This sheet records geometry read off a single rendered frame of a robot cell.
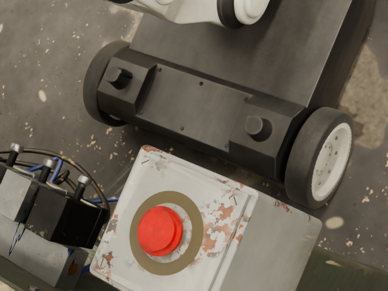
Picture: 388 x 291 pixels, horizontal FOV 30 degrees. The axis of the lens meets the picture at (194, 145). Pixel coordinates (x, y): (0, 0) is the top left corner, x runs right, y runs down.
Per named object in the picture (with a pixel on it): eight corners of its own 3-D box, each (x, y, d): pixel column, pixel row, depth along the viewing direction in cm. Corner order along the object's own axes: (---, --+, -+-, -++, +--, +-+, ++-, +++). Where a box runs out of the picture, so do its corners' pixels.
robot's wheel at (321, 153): (342, 127, 153) (317, 89, 136) (364, 135, 150) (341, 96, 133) (302, 212, 150) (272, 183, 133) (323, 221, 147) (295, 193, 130)
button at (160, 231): (198, 220, 57) (186, 216, 56) (179, 266, 57) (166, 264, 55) (160, 201, 59) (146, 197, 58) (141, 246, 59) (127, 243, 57)
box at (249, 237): (327, 223, 70) (257, 190, 55) (280, 336, 70) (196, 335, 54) (227, 181, 77) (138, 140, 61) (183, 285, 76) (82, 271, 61)
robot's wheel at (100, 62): (149, 52, 178) (100, 29, 161) (164, 57, 175) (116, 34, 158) (121, 127, 179) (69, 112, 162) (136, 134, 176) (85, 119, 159)
